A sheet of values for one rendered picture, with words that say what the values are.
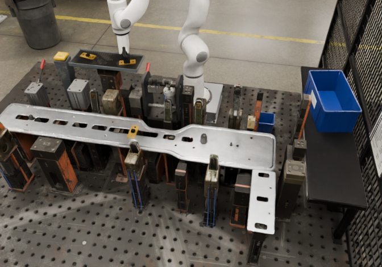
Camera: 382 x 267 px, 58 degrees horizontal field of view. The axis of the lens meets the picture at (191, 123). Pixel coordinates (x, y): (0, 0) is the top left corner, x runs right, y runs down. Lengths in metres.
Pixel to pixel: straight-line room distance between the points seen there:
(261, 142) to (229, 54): 2.50
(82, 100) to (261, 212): 1.02
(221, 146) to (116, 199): 0.60
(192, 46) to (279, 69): 2.12
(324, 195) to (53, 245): 1.19
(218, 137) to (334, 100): 0.64
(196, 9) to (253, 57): 2.27
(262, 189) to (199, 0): 0.95
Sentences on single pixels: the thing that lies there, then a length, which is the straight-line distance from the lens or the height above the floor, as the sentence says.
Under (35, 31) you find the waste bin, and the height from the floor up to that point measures 0.24.
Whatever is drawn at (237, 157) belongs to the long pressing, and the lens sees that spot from 1.53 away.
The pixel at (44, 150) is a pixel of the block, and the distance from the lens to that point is 1.66.
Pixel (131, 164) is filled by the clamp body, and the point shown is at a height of 1.04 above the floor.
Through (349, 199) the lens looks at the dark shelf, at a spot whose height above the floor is 1.03.
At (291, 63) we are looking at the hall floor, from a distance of 3.96.
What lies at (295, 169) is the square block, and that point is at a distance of 1.46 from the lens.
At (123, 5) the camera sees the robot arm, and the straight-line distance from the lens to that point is 1.65.
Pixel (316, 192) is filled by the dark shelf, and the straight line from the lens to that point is 1.45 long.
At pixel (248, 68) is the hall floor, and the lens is 3.80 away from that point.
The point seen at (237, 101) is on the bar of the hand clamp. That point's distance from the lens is 1.59.
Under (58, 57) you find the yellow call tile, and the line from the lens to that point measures 1.98.
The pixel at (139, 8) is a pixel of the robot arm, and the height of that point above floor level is 1.48.
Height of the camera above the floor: 2.16
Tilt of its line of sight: 44 degrees down
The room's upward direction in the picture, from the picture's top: 1 degrees counter-clockwise
